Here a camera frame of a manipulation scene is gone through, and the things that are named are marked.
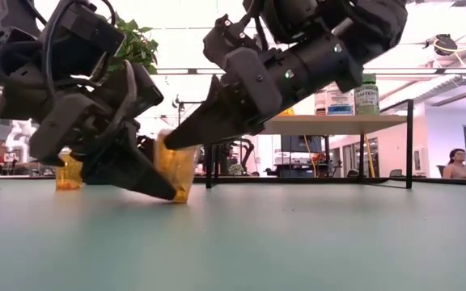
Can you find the green table mat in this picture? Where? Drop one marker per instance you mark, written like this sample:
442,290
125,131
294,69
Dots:
257,242

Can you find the black aluminium table frame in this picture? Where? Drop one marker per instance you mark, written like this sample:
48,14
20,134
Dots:
297,180

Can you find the green plant in black pot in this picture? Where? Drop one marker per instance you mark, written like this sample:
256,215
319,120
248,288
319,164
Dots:
136,44

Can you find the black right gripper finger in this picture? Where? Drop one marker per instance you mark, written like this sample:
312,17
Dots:
217,121

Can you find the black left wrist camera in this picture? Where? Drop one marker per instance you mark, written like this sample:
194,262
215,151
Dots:
91,32

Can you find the green bottle green cap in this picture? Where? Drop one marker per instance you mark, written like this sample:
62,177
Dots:
366,95

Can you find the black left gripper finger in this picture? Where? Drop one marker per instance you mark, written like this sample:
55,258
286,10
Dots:
128,174
147,149

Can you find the white bottle blue label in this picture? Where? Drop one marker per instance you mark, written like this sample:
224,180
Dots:
339,103

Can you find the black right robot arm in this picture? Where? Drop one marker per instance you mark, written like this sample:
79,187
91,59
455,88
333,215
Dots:
370,20

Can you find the person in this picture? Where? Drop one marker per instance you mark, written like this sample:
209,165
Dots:
457,165

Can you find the wooden shelf black legs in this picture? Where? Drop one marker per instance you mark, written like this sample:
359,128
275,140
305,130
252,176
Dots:
330,124

